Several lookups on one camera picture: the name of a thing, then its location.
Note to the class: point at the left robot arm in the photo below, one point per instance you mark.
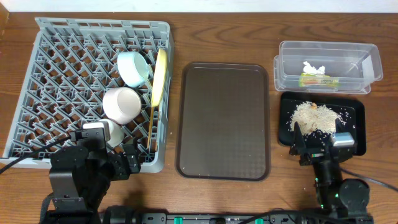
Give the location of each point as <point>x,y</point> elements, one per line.
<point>81,175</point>

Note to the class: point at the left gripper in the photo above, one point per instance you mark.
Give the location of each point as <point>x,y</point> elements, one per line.
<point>120,172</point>

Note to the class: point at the yellow round plate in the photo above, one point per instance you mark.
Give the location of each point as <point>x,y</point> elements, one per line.
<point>159,78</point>

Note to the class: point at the pink bowl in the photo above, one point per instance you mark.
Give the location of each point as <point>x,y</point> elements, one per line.
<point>121,105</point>

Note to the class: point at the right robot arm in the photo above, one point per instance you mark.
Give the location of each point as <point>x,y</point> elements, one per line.
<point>341,199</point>

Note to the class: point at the green snack wrapper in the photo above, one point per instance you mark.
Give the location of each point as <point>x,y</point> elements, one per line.
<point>307,79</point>

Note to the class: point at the food scraps pile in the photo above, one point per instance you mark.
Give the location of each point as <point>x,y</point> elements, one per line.
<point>312,117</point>

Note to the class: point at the white tissue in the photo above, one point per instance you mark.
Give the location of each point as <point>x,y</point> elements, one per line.
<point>312,70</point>

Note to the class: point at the clear plastic bin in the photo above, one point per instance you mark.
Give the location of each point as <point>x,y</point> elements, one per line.
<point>355,65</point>

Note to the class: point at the dark brown serving tray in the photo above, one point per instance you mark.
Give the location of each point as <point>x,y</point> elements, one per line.
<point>224,122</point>

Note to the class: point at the grey plastic dishwasher rack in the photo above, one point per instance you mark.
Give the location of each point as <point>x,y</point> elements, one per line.
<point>72,65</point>

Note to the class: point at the black waste tray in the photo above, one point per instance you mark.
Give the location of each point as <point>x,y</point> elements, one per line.
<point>351,111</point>

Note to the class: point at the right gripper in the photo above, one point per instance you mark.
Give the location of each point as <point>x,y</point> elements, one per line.
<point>297,149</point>

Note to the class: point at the wooden chopstick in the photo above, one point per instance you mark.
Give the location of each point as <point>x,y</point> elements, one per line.
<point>150,128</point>

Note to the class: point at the white cup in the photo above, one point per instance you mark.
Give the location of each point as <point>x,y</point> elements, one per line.
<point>116,133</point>

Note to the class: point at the light blue bowl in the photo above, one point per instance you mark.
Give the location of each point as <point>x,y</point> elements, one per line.
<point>132,68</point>

